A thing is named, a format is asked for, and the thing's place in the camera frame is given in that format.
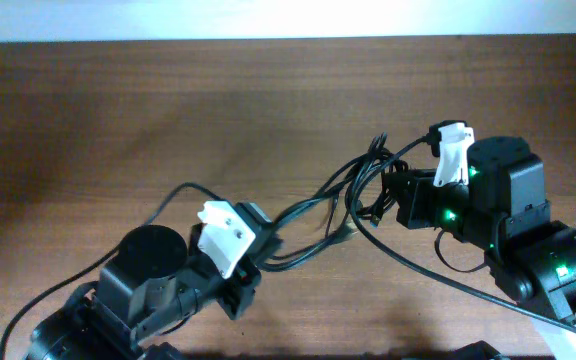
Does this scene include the black usb cables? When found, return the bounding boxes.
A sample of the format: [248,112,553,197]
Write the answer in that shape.
[257,131,412,274]

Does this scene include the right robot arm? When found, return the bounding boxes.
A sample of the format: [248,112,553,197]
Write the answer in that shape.
[382,137,576,359]

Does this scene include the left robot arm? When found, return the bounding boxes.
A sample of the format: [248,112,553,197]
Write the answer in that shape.
[25,224,282,359]

